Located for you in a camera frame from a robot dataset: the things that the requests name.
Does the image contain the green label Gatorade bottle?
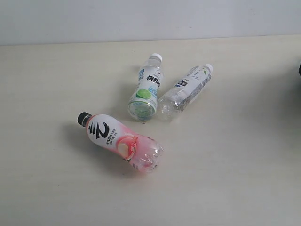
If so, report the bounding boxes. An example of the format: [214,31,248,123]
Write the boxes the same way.
[127,53,164,121]

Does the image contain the pink peach drink bottle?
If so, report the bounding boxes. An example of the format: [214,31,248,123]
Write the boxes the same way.
[78,112,163,173]

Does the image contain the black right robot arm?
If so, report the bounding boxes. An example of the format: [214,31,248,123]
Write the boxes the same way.
[298,62,301,77]

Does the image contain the clear white-capped water bottle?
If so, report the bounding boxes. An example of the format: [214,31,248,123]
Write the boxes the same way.
[157,64,213,121]

